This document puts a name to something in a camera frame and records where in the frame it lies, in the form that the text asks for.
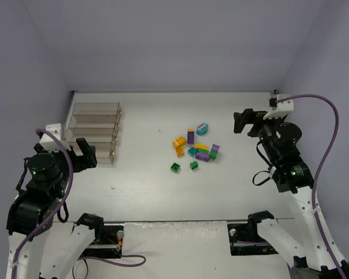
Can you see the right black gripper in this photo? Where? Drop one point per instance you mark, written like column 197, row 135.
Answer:
column 252, row 124

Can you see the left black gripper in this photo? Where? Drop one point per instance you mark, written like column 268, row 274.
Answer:
column 76, row 157

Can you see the teal oval lego piece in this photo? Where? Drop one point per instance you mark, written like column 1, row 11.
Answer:
column 202, row 129

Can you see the purple printed lego brick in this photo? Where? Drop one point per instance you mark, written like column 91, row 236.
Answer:
column 190, row 136

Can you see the teal square lego brick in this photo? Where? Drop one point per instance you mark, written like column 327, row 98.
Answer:
column 192, row 151

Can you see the yellow curved lego brick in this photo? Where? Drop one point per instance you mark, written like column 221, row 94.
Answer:
column 179, row 142

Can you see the small orange lego brick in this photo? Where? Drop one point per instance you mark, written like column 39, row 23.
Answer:
column 179, row 152

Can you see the dark green lego brick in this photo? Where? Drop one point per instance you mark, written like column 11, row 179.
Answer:
column 175, row 167

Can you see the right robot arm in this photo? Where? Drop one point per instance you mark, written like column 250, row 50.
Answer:
column 317, row 256

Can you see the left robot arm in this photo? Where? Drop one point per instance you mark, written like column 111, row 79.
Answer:
column 32, row 213

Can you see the purple lego on green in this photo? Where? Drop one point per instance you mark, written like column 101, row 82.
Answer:
column 215, row 148

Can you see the yellow flat lego brick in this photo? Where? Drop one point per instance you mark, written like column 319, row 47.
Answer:
column 201, row 146

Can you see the green lego under yellow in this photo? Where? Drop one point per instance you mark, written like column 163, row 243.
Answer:
column 205, row 151

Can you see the purple lego brick front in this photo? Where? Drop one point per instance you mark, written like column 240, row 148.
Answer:
column 202, row 156

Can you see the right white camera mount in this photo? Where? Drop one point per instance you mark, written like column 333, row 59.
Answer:
column 279, row 106

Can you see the left base mount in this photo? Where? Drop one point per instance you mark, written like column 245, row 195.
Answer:
column 109, row 243

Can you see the base mount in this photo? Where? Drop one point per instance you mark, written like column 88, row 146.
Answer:
column 109, row 243
column 244, row 241

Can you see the right base mount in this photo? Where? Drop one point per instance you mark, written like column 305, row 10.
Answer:
column 244, row 241

